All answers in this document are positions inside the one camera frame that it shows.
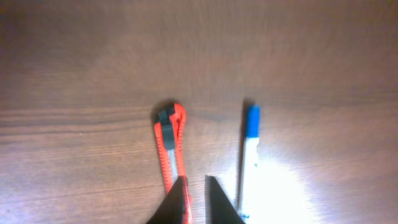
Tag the blue white marker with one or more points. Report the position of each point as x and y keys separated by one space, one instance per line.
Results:
x=248 y=182

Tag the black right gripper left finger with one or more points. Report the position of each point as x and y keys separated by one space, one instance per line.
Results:
x=172 y=208

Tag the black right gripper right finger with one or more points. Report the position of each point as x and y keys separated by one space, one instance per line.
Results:
x=219 y=209

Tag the orange utility knife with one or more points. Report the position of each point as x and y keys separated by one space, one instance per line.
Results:
x=169 y=125

